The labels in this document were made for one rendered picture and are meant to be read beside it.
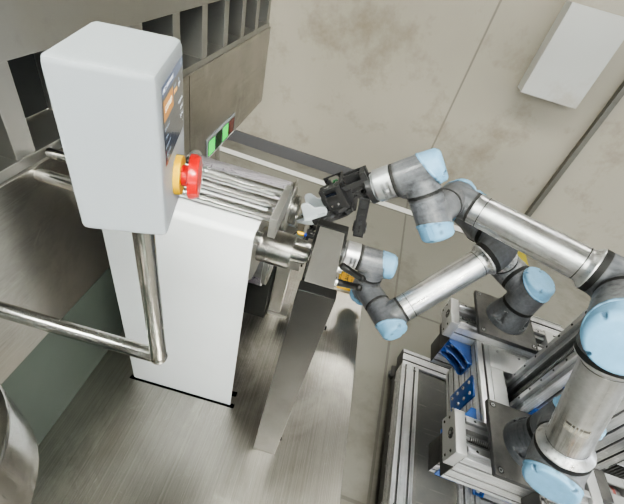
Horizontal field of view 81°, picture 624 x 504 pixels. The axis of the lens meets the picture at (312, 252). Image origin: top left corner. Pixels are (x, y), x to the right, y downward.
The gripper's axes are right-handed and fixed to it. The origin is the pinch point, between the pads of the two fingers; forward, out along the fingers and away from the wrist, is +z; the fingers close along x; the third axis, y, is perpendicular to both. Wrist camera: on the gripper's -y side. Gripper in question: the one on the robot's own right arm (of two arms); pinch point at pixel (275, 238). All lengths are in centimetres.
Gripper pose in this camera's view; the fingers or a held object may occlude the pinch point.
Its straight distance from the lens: 106.1
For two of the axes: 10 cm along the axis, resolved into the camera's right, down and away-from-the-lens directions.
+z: -9.6, -2.8, 0.0
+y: 2.1, -7.3, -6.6
